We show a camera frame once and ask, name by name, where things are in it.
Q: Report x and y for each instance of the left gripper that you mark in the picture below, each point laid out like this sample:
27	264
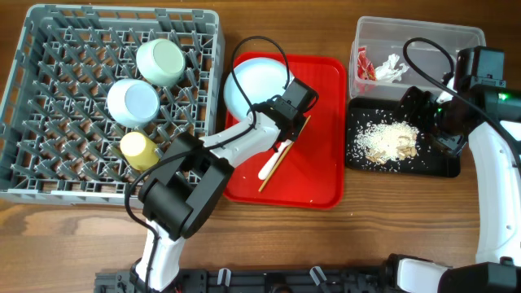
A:
298	122

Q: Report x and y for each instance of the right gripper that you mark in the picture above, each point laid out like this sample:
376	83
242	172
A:
425	101

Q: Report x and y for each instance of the light blue plate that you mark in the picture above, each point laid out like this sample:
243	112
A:
260	79

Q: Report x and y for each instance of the wooden chopstick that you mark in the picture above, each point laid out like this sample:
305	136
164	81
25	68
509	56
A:
276	166

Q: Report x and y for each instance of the rice and peanut shells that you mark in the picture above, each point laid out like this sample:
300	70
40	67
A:
382	142

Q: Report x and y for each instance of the white plastic fork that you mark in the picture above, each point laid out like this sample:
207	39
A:
267	168

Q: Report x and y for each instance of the white napkin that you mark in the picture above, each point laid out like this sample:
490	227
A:
391	70

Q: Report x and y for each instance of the red snack wrapper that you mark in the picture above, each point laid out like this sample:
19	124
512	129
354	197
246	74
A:
365	69

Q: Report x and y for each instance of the yellow plastic cup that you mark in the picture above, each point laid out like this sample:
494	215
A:
139	151

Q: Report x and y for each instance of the mint green saucer bowl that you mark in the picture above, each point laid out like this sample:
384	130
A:
132	102

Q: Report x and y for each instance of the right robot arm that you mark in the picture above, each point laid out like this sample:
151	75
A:
481	112

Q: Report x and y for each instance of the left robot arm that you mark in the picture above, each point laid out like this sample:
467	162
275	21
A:
179	193

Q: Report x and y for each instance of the grey dishwasher rack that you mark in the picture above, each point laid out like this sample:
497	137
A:
59	143

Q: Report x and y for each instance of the red plastic tray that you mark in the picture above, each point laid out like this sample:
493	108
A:
312	174

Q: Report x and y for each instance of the black tray bin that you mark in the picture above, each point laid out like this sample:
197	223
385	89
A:
428	161

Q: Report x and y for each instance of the clear plastic bin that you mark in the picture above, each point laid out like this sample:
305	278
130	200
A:
382	37

